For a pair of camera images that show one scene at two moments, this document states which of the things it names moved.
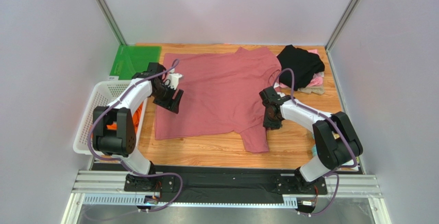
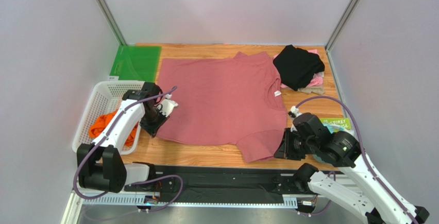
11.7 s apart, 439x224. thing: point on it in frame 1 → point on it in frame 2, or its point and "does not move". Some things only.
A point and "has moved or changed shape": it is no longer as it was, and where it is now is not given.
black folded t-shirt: x=305 y=65 does not move
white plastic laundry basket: x=103 y=92 does not move
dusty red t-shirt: x=221 y=93 has moved or changed shape
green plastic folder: x=131 y=59 does not move
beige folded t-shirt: x=319 y=90 does not move
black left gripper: x=171 y=104 → x=153 y=130
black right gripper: x=271 y=118 → x=286 y=144
